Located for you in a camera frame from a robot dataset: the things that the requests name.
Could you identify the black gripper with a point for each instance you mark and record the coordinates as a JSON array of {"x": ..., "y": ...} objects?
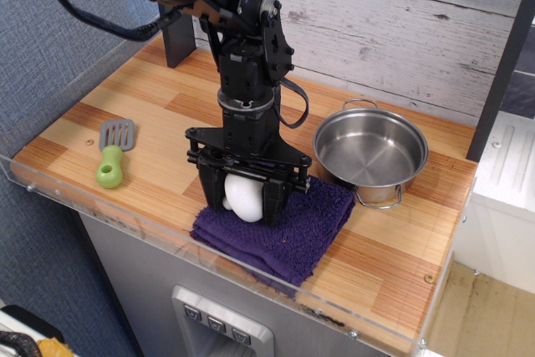
[{"x": 249, "y": 144}]

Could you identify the white toy mushroom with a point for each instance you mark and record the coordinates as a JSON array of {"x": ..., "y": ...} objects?
[{"x": 244, "y": 197}]

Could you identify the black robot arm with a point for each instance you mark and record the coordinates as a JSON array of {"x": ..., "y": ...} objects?
[{"x": 253, "y": 59}]

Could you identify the purple folded towel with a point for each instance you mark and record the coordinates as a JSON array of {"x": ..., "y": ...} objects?
[{"x": 291, "y": 250}]

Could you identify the grey cabinet front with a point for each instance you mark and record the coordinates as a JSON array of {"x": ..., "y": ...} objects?
[{"x": 144, "y": 275}]

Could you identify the stainless steel pot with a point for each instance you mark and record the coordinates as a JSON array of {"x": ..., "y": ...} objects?
[{"x": 375, "y": 152}]

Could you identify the silver button panel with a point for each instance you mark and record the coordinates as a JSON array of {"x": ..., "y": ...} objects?
[{"x": 211, "y": 329}]

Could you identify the white toy sink counter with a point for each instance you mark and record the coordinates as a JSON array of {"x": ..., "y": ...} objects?
[{"x": 496, "y": 233}]

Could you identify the clear acrylic guard rail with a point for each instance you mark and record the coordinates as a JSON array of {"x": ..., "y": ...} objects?
[{"x": 381, "y": 275}]

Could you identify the grey spatula green handle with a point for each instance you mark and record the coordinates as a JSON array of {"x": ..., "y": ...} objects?
[{"x": 115, "y": 138}]

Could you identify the black left frame post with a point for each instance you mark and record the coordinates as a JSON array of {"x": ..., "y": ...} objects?
[{"x": 178, "y": 36}]

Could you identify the black frame post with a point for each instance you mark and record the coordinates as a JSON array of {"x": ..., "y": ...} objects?
[
  {"x": 178, "y": 36},
  {"x": 517, "y": 36}
]

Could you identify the black right frame post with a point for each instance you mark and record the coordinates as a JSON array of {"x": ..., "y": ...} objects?
[{"x": 517, "y": 36}]

